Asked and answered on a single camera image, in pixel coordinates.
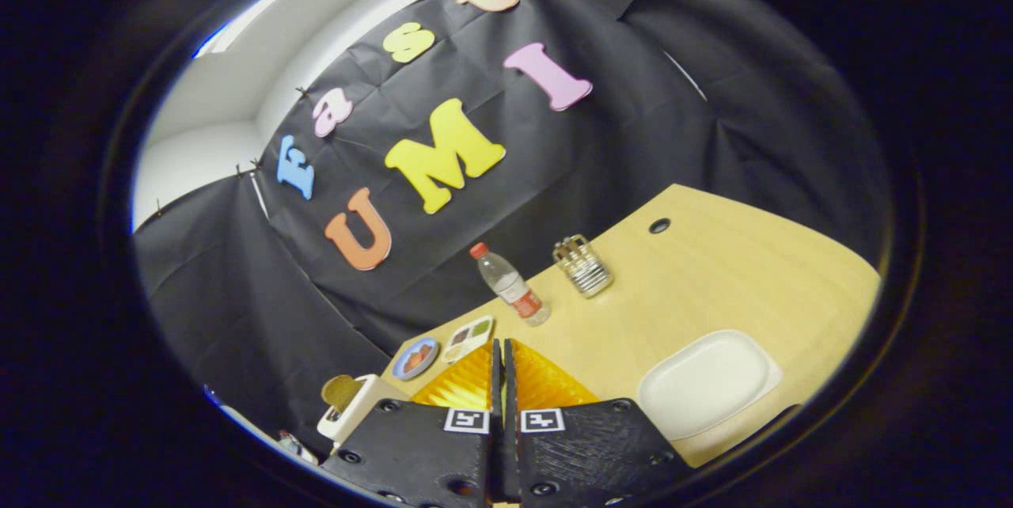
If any white toaster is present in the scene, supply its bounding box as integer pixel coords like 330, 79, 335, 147
317, 374, 410, 445

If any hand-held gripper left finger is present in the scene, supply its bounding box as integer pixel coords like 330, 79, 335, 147
321, 338, 505, 508

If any toasted brown bread slice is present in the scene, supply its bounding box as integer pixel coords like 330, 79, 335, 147
321, 374, 365, 414

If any black backdrop cloth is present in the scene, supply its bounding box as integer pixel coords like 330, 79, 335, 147
133, 0, 891, 445

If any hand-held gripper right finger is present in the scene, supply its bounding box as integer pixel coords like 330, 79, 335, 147
501, 338, 697, 508

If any clear red-capped water bottle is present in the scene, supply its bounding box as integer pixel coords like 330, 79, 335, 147
469, 242, 552, 327

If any blue plate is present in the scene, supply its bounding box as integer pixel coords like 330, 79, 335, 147
393, 336, 439, 381

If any white rectangular plate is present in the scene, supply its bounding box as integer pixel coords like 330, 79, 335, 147
637, 329, 783, 442

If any metal wire utensil holder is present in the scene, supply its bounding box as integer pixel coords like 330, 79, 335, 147
552, 234, 614, 299

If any white divided condiment tray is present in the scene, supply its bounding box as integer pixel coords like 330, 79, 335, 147
441, 315, 495, 364

